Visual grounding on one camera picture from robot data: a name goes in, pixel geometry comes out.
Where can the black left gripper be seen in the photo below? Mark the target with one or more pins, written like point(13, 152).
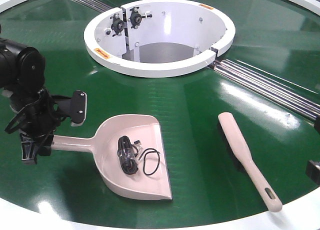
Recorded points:
point(37, 117)

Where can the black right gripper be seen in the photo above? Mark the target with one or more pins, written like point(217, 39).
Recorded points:
point(313, 171)

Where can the orange warning sticker rear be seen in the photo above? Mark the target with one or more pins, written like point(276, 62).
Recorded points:
point(206, 6)

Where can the steel roller strip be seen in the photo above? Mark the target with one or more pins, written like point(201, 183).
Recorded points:
point(85, 0)
point(268, 87)

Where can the orange warning sticker front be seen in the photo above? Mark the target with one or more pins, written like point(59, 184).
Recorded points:
point(102, 53)

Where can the white central ring housing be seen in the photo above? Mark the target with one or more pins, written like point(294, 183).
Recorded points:
point(180, 38)

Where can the orange warning sticker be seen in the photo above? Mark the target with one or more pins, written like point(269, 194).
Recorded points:
point(206, 6)
point(102, 53)

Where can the pink hand brush black bristles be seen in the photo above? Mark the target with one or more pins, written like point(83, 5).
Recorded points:
point(242, 152)

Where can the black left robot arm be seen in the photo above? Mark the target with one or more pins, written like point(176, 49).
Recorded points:
point(21, 69)

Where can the rear left steel roller strip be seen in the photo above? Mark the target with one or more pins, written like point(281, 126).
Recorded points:
point(85, 0)

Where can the pink plastic dustpan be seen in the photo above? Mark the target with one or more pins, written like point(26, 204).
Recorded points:
point(129, 153)

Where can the right black bearing mount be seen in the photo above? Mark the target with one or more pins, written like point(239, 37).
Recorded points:
point(136, 17)

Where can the left black bearing mount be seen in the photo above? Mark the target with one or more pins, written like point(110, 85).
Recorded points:
point(117, 25)

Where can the right steel roller strip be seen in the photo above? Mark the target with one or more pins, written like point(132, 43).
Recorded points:
point(268, 87)

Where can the black bearing mount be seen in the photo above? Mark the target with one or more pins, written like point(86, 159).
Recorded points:
point(117, 25)
point(136, 17)

